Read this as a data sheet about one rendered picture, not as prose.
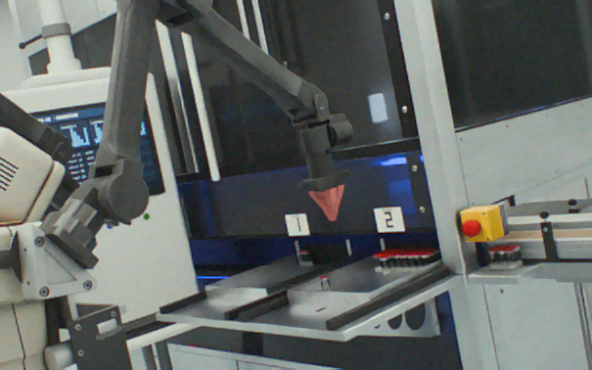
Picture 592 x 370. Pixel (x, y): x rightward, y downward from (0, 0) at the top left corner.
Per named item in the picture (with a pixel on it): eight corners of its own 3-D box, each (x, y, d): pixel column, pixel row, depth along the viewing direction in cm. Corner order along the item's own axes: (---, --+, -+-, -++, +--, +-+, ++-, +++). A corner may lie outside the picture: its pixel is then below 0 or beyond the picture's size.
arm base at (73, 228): (17, 236, 116) (54, 233, 108) (48, 198, 120) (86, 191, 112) (57, 269, 120) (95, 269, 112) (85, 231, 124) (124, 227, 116)
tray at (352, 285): (379, 265, 200) (377, 253, 199) (460, 265, 181) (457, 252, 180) (289, 303, 176) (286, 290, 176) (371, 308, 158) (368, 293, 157)
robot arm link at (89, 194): (59, 209, 118) (76, 208, 115) (95, 163, 124) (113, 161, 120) (99, 246, 123) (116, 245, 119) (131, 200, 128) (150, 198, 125)
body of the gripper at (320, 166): (351, 177, 160) (343, 144, 160) (319, 188, 154) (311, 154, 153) (331, 180, 165) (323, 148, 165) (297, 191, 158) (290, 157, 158)
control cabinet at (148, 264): (178, 296, 254) (129, 70, 248) (204, 300, 238) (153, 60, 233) (31, 344, 226) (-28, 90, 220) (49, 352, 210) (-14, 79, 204)
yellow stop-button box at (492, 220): (481, 235, 173) (476, 205, 172) (509, 234, 167) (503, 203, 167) (463, 243, 168) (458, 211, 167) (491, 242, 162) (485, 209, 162)
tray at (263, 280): (296, 264, 225) (294, 254, 224) (359, 265, 206) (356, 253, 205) (206, 299, 202) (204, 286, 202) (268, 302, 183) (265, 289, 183)
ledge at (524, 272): (501, 266, 179) (499, 259, 179) (550, 267, 170) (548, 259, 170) (469, 283, 170) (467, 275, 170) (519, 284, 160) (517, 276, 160)
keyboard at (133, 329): (189, 307, 231) (188, 300, 231) (210, 311, 219) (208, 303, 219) (64, 349, 208) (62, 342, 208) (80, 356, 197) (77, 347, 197)
